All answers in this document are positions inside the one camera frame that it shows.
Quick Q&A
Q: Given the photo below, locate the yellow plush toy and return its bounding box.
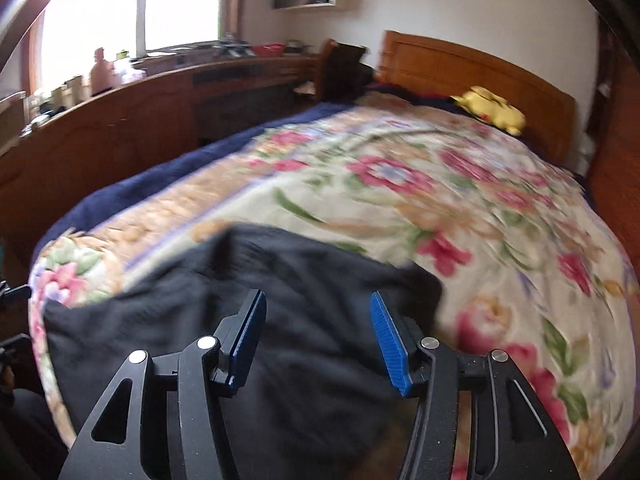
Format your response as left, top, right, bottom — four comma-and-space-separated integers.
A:
450, 86, 527, 136

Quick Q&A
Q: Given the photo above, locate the wooden louvered wardrobe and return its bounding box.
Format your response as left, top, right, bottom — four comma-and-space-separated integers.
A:
585, 15, 640, 241

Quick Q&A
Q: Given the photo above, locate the dark wooden chair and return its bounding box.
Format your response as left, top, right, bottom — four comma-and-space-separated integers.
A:
315, 38, 373, 103

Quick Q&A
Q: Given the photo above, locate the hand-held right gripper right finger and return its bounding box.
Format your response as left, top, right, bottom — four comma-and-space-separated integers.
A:
369, 291, 581, 480

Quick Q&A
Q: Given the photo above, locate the dark green object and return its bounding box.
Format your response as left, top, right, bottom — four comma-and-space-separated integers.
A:
215, 40, 251, 59

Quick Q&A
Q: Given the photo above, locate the floral blanket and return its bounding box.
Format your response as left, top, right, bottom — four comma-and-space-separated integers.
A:
27, 102, 640, 480

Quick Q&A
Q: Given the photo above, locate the dark blue bedsheet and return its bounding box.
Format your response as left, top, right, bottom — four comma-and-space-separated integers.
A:
30, 102, 351, 261

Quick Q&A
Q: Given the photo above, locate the dark pillow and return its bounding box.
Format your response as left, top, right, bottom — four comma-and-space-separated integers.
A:
367, 82, 466, 111

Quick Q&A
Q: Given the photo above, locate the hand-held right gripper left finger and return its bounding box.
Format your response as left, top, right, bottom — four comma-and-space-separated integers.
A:
59, 288, 267, 480

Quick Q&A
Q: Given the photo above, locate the clear bottle with green cap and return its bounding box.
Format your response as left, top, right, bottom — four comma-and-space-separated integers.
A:
114, 50, 139, 86

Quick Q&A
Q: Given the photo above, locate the long wooden cabinet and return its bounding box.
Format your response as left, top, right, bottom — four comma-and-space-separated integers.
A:
0, 52, 321, 281

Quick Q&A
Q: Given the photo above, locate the wooden headboard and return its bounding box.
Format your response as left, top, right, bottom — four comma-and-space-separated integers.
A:
375, 30, 578, 171

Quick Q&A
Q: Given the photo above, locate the pink bottle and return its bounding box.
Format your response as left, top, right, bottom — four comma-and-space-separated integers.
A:
90, 47, 121, 96

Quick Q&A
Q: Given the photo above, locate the dark navy jacket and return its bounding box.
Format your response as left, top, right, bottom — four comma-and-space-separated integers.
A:
45, 222, 443, 480

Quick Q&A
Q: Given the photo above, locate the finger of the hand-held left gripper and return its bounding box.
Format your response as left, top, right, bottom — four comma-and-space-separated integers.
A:
0, 332, 32, 367
0, 282, 32, 307

